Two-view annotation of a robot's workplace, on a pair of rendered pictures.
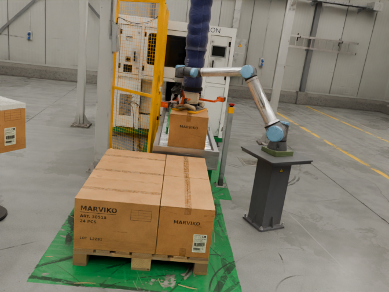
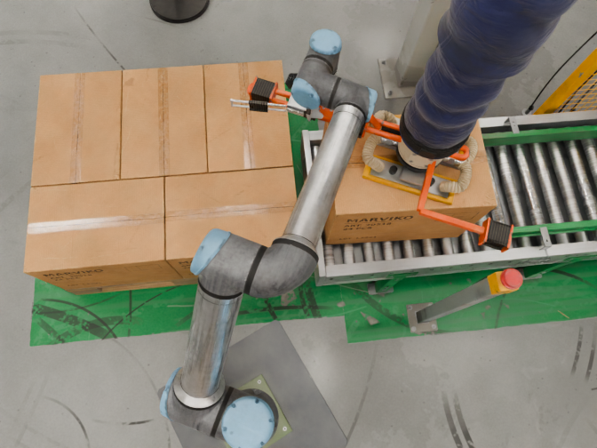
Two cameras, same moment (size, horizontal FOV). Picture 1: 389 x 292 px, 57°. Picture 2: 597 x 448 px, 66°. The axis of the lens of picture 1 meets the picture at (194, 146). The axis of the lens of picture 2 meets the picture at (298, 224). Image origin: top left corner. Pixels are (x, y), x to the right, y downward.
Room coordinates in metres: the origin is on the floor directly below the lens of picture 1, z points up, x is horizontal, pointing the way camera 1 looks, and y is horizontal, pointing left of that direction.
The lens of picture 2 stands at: (3.44, -0.66, 2.50)
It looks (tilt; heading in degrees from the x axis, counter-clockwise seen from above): 71 degrees down; 82
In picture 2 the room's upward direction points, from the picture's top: 6 degrees clockwise
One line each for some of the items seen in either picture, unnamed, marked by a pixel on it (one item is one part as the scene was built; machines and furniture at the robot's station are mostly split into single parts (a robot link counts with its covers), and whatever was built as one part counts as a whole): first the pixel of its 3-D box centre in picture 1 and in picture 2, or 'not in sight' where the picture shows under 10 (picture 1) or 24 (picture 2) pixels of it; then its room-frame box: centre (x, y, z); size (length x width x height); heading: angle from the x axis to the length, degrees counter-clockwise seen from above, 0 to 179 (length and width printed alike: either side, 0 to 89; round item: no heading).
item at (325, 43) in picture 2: (180, 70); (323, 53); (3.58, 0.23, 1.39); 0.10 x 0.09 x 0.12; 68
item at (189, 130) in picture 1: (187, 127); (396, 181); (3.93, 0.10, 0.75); 0.60 x 0.40 x 0.40; 2
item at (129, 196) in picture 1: (150, 195); (173, 174); (2.91, 0.33, 0.34); 1.20 x 1.00 x 0.40; 4
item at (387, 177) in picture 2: (197, 109); (410, 177); (3.92, 0.01, 0.98); 0.34 x 0.10 x 0.05; 160
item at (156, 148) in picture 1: (186, 150); (313, 202); (3.59, 0.08, 0.58); 0.70 x 0.03 x 0.06; 94
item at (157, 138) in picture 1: (160, 128); (535, 128); (4.74, 0.49, 0.50); 2.31 x 0.05 x 0.19; 4
